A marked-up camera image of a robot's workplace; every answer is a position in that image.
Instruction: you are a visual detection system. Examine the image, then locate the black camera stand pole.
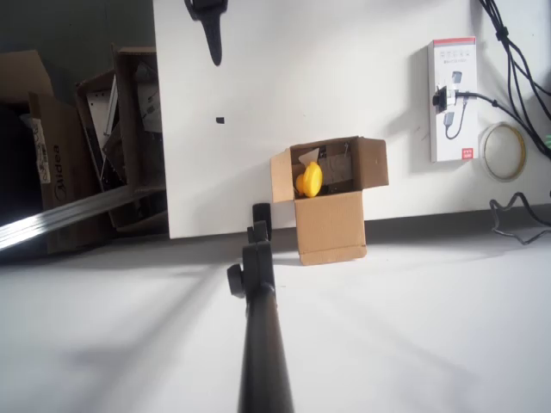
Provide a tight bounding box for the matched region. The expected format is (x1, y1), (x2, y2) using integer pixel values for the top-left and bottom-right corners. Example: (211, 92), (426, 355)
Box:
(226, 202), (296, 413)

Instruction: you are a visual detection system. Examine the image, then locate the white paper label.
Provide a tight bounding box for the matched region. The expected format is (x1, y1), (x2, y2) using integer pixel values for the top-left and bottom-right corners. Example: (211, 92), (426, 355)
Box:
(19, 114), (48, 185)

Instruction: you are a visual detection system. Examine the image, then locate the gray metal plate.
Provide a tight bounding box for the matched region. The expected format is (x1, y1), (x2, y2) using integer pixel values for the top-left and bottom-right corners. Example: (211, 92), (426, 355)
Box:
(135, 61), (164, 134)

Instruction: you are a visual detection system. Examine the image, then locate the gray block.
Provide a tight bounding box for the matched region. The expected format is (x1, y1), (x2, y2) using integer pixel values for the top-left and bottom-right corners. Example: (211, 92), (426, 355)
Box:
(320, 155), (350, 185)

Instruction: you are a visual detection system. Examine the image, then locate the brown Midea cardboard box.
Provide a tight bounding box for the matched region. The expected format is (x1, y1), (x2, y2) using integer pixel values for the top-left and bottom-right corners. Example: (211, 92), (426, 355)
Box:
(28, 90), (115, 256)

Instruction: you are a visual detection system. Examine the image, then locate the aluminium extrusion bar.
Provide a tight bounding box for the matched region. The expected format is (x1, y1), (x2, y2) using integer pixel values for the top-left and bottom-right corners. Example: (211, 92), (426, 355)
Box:
(0, 185), (167, 255)

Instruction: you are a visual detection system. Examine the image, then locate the black webcam cable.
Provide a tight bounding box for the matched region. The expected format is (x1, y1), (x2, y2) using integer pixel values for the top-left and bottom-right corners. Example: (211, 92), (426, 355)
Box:
(454, 89), (551, 158)

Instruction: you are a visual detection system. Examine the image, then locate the small black webcam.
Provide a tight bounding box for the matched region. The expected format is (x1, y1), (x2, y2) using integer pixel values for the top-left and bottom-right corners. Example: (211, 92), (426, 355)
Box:
(431, 84), (458, 114)

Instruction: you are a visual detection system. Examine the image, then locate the plain brown cardboard box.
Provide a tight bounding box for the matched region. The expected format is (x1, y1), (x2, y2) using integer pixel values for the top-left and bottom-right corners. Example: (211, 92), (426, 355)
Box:
(0, 50), (55, 105)

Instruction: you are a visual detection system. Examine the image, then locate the open cardboard box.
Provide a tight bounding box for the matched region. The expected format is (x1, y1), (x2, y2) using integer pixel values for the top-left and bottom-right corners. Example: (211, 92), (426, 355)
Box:
(269, 135), (391, 267)

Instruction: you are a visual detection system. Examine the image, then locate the white webcam package box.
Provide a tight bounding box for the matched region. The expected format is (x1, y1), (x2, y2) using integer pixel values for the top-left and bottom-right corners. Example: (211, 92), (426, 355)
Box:
(427, 36), (480, 163)

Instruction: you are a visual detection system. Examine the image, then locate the wavy black cable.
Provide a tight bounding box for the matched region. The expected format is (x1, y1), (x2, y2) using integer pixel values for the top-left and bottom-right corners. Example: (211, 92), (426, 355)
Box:
(489, 192), (551, 245)

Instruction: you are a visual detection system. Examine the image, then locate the perforated metal panel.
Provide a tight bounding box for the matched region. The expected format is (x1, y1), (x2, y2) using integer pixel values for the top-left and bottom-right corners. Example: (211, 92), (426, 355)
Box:
(76, 77), (130, 193)

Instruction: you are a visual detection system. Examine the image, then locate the yellow rubber duck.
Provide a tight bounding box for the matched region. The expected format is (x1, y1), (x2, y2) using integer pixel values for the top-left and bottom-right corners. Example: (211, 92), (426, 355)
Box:
(294, 162), (324, 199)

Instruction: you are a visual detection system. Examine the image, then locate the clear tape roll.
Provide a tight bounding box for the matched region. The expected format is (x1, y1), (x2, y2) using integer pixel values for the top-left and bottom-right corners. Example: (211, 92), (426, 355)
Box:
(478, 121), (529, 183)

